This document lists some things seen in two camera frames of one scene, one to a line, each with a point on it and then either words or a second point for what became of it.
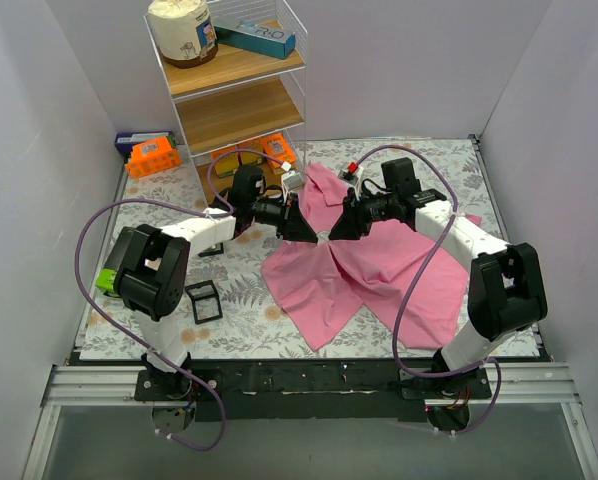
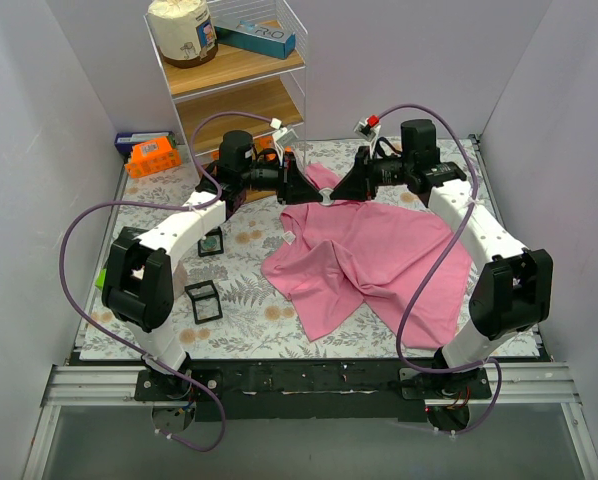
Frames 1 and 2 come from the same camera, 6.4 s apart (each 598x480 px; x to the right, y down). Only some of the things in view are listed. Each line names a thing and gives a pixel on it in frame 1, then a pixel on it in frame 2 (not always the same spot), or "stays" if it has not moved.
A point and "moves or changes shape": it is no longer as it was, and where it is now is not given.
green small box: (104, 279) stays
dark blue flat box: (126, 140) stays
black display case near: (207, 305) stays
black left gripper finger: (294, 225) to (295, 187)
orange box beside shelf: (152, 156) stays
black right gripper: (351, 215) to (367, 177)
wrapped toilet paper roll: (184, 32) stays
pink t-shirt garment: (409, 285) moves or changes shape
